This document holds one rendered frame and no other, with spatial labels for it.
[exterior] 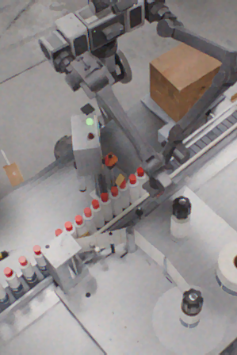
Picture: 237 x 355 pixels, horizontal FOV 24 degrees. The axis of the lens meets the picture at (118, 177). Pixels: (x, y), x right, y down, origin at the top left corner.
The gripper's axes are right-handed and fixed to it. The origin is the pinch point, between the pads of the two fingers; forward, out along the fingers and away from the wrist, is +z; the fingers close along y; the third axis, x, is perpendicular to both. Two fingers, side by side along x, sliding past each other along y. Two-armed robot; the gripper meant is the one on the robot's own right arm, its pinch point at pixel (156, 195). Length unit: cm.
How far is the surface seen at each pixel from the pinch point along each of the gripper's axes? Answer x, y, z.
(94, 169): 18.8, -16.1, -13.8
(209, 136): 22, 55, 30
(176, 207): -8.9, 3.1, 2.2
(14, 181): 126, -20, 115
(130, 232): -1.0, -15.7, 12.4
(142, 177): 17.4, 6.7, 13.9
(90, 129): 25.5, -10.8, -29.2
